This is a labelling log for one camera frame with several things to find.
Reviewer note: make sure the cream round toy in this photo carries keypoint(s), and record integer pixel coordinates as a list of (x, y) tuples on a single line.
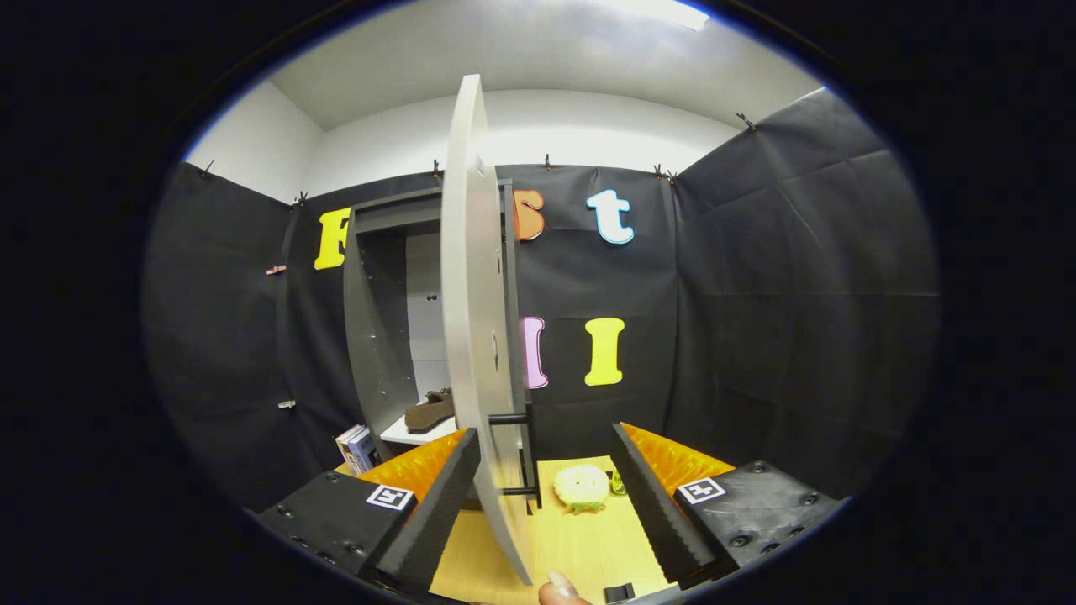
[(582, 486)]

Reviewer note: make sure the grey shoe cabinet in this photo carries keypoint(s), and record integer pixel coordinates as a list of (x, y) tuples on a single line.
[(378, 336)]

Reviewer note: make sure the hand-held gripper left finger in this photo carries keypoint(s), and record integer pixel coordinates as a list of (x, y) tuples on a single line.
[(445, 504)]

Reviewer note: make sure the green label bottle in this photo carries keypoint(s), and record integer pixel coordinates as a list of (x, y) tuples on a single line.
[(618, 483)]

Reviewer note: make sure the black backdrop cloth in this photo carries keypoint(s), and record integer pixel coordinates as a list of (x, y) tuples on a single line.
[(799, 294)]

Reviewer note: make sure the white book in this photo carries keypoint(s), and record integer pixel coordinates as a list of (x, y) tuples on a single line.
[(345, 441)]

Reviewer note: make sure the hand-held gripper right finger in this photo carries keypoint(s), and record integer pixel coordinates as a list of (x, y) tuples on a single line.
[(651, 504)]

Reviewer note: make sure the beige shoe cabinet door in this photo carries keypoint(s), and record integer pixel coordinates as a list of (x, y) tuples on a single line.
[(475, 294)]

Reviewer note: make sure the brown fuzzy shoe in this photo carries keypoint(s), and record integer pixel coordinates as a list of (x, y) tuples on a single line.
[(429, 412)]

